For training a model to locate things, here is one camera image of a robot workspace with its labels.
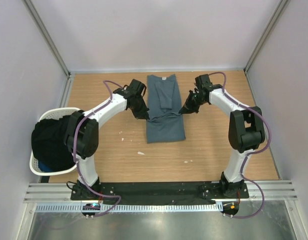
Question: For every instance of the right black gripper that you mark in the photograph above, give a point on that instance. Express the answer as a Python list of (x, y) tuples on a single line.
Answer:
[(188, 107)]

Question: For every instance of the grey-blue t shirt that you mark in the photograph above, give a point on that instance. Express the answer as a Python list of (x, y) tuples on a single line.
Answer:
[(165, 123)]

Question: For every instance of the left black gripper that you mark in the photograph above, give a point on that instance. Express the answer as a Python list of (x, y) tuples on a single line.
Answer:
[(143, 114)]

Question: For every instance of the aluminium rail frame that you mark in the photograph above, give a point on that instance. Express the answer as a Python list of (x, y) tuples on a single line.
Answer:
[(58, 192)]

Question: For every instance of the corner aluminium post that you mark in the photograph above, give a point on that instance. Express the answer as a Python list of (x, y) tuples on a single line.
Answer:
[(45, 34), (274, 19)]

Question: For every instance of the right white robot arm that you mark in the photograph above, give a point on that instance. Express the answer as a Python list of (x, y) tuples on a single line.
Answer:
[(246, 130)]

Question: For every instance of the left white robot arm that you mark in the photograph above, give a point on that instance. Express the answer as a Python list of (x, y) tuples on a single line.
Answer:
[(82, 134)]

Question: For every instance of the white slotted cable duct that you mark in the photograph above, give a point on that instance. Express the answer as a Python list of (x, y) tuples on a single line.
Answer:
[(93, 207)]

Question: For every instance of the black t shirt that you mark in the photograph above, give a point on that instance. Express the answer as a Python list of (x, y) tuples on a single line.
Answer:
[(48, 146)]

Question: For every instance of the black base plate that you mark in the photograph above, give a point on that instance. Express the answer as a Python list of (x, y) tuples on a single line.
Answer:
[(156, 193)]

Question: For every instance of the blue garment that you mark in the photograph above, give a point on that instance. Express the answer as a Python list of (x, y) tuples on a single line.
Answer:
[(44, 168)]

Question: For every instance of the white laundry basket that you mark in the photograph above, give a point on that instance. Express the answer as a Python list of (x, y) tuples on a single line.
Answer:
[(54, 114)]

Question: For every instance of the left corner aluminium post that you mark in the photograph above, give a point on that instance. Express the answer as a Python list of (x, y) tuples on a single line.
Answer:
[(45, 34)]

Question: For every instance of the right corner aluminium post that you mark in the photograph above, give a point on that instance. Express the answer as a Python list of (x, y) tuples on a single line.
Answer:
[(274, 19)]

